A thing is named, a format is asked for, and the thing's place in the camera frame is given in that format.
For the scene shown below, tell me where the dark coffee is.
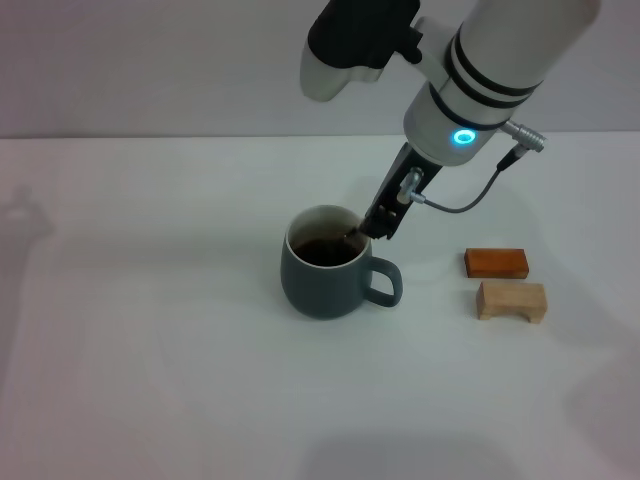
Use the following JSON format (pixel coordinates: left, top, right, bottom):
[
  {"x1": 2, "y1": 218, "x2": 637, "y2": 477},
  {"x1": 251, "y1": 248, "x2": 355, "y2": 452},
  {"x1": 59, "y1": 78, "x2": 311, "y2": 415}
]
[{"x1": 291, "y1": 234, "x2": 366, "y2": 268}]

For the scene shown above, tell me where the grey ceramic cup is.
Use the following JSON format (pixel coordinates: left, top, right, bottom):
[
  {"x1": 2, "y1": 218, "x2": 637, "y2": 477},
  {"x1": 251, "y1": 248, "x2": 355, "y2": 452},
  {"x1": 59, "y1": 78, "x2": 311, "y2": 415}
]
[{"x1": 279, "y1": 203, "x2": 404, "y2": 321}]

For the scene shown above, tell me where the black and white wrist camera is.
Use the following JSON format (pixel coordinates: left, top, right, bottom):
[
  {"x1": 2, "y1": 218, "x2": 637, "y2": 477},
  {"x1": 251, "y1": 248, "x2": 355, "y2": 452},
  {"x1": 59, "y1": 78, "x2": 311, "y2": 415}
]
[{"x1": 299, "y1": 0, "x2": 426, "y2": 104}]

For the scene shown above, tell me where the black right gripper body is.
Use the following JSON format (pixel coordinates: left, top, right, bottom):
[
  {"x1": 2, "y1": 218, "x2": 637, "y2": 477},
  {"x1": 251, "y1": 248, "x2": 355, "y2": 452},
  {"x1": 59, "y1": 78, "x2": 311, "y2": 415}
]
[{"x1": 363, "y1": 142, "x2": 444, "y2": 224}]

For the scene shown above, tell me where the light wooden arch block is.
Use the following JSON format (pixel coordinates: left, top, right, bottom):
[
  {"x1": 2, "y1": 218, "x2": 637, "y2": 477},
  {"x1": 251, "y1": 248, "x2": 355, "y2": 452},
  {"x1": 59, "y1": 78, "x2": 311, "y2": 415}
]
[{"x1": 474, "y1": 281, "x2": 548, "y2": 326}]

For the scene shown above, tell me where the orange-brown wooden block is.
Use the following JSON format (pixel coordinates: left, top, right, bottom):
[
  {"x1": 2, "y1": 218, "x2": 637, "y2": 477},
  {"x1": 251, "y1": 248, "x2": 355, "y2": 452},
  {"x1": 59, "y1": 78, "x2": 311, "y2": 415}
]
[{"x1": 463, "y1": 248, "x2": 530, "y2": 279}]

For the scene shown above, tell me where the grey cable with silver connectors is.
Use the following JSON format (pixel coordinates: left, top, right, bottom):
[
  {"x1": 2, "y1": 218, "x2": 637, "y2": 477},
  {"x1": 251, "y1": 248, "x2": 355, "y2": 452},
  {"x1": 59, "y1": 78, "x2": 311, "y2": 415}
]
[{"x1": 398, "y1": 119, "x2": 549, "y2": 214}]

